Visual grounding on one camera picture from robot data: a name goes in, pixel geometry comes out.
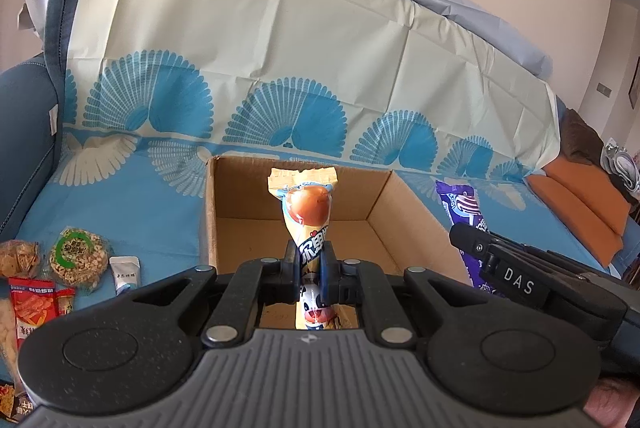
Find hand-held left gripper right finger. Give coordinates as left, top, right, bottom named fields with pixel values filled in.
left=315, top=241, right=477, bottom=348

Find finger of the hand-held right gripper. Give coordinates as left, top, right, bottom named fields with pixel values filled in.
left=489, top=232, right=588, bottom=281
left=448, top=223, right=552, bottom=312

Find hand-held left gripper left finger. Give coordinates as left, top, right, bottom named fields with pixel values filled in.
left=145, top=239, right=302, bottom=348

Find yellow cartoon snack packet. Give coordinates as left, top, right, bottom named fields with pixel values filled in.
left=266, top=166, right=359, bottom=330

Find cardboard box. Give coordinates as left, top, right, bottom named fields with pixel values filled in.
left=200, top=154, right=473, bottom=330

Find person's right forearm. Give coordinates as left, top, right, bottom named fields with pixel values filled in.
left=582, top=380, right=640, bottom=428

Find orange cushion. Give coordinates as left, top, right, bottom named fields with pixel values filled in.
left=525, top=155, right=633, bottom=266

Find purple snack packet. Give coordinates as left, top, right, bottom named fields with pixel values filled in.
left=435, top=179, right=506, bottom=298

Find silver metal objects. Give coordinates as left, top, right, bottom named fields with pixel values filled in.
left=602, top=137, right=640, bottom=209

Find brown cloth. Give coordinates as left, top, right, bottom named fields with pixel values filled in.
left=562, top=108, right=608, bottom=169

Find small white packet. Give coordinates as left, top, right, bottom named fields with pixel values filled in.
left=109, top=256, right=141, bottom=296

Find round green-label rice cake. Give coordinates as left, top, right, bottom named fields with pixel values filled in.
left=48, top=228, right=110, bottom=293

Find slim red snack packet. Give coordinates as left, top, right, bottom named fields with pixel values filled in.
left=54, top=287, right=77, bottom=325

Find fan-print cream blue sheet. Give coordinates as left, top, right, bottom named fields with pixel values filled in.
left=17, top=0, right=608, bottom=299

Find large red snack packet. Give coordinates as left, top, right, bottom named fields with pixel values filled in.
left=8, top=277, right=57, bottom=356

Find clear cracker packet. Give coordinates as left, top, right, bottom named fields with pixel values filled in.
left=0, top=239, right=42, bottom=278

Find pale snack bag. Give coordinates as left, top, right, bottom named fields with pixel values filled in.
left=0, top=298, right=22, bottom=376

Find dark printed snack packet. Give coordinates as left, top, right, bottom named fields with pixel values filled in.
left=0, top=382, right=32, bottom=425

